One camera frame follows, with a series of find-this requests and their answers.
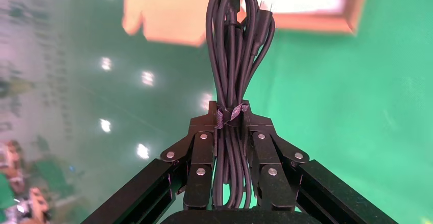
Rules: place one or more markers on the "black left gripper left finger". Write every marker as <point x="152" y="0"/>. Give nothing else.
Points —
<point x="203" y="155"/>

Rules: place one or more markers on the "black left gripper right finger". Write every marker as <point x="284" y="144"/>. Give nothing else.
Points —
<point x="270" y="161"/>

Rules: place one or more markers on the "orange cardboard box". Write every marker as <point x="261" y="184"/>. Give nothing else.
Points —
<point x="169" y="13"/>

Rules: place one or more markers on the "green table mat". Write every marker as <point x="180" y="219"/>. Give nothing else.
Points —
<point x="338" y="114"/>

